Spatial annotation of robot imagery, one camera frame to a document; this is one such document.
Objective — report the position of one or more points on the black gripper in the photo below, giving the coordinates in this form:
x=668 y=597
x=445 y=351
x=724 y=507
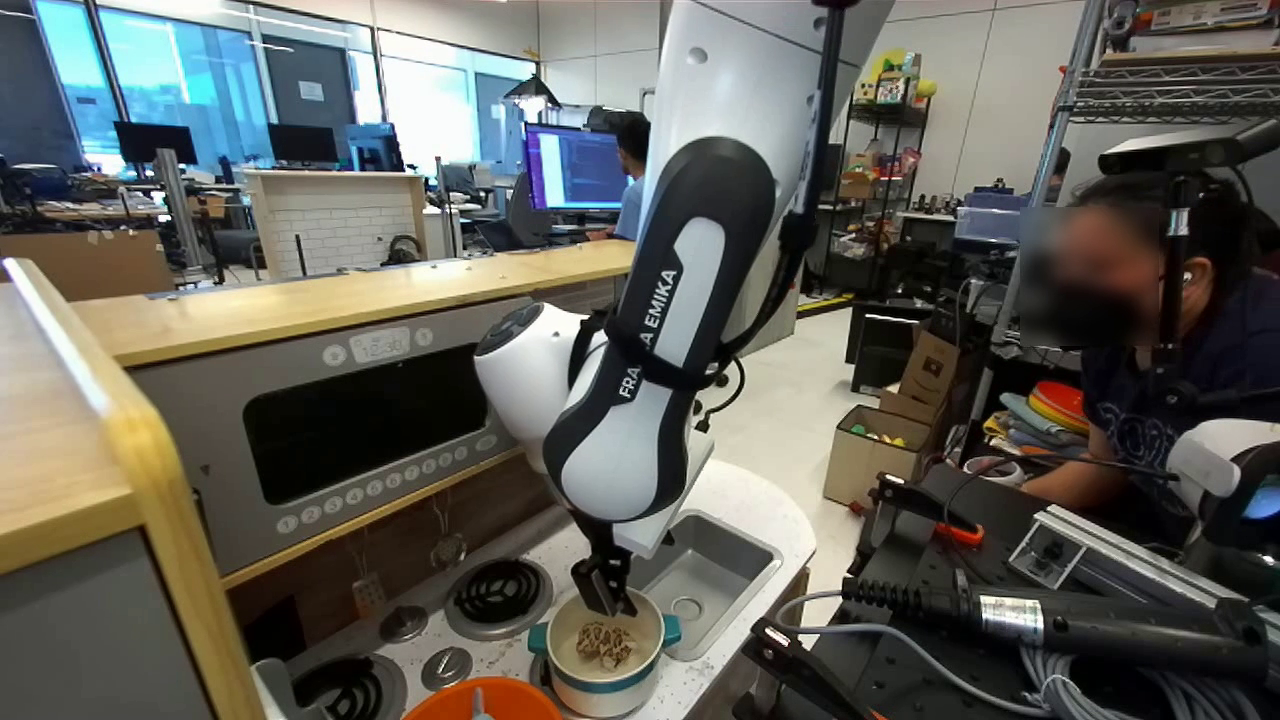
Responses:
x=603 y=541

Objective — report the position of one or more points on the white black Franka robot arm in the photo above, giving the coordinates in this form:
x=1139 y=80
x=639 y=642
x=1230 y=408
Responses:
x=694 y=264

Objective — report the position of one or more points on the black coil stove burner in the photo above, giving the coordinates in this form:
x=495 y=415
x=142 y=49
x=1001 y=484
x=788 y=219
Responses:
x=351 y=685
x=498 y=588

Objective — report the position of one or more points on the grey stove knob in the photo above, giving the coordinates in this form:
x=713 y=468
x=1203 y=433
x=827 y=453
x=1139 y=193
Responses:
x=406 y=624
x=445 y=666

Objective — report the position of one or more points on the pile of brown beans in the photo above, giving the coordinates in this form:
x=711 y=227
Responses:
x=607 y=648

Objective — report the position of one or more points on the grey toy sink basin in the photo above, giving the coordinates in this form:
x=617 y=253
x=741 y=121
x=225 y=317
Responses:
x=711 y=584

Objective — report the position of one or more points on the orange plastic bowl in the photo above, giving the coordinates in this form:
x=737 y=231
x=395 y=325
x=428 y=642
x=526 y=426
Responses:
x=520 y=701

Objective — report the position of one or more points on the open cardboard box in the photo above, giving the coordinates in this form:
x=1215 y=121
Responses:
x=864 y=465

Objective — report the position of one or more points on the black cabinet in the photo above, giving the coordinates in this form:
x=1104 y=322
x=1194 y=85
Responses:
x=882 y=345

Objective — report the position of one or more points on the upright cardboard box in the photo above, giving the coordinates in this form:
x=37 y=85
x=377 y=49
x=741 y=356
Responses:
x=924 y=374

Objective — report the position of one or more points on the black headphones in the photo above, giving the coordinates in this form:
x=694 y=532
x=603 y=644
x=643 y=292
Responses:
x=400 y=248

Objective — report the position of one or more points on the wooden toy kitchen unit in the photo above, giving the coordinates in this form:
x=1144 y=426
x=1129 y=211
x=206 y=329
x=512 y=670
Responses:
x=335 y=300

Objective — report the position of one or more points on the purple lit computer monitor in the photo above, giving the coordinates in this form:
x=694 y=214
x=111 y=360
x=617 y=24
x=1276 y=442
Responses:
x=573 y=165

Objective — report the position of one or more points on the grey toy microwave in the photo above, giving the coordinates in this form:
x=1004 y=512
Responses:
x=202 y=442

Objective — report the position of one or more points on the stack of colourful plates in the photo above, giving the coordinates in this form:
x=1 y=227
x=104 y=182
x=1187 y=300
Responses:
x=1022 y=433

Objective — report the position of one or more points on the seated person in blue shirt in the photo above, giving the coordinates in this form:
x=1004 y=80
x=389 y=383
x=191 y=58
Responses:
x=634 y=140

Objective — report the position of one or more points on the white pegboard panel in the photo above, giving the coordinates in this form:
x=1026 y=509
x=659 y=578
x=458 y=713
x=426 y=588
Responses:
x=335 y=221

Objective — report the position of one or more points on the black shelf with toys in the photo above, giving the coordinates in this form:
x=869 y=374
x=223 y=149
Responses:
x=886 y=184

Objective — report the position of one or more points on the orange stacked bowls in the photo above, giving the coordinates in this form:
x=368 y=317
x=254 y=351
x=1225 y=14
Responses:
x=1060 y=400

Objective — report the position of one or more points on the blue lit computer monitor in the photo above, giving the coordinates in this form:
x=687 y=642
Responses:
x=375 y=145

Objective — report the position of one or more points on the black pendant lamp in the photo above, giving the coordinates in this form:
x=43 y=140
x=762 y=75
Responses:
x=534 y=95

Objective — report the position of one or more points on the black tool with silver label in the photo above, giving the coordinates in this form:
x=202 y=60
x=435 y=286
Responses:
x=1135 y=639

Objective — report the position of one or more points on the blue plastic bin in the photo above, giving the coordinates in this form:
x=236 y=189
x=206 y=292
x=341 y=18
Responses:
x=984 y=219

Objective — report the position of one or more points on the black computer monitor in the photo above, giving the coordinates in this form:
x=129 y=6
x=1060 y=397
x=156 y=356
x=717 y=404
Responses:
x=301 y=140
x=154 y=140

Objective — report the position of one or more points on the person in dark shirt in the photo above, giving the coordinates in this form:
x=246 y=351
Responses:
x=1225 y=352

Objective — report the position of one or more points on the metal shelf rack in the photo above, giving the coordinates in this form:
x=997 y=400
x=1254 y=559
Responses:
x=1175 y=85

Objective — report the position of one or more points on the aluminium extrusion rail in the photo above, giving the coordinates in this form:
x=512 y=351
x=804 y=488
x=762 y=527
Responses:
x=1135 y=560

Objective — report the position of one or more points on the black camera stand pole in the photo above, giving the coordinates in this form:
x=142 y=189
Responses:
x=1175 y=264

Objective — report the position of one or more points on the black stereo camera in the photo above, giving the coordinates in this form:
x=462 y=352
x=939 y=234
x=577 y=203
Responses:
x=1181 y=149

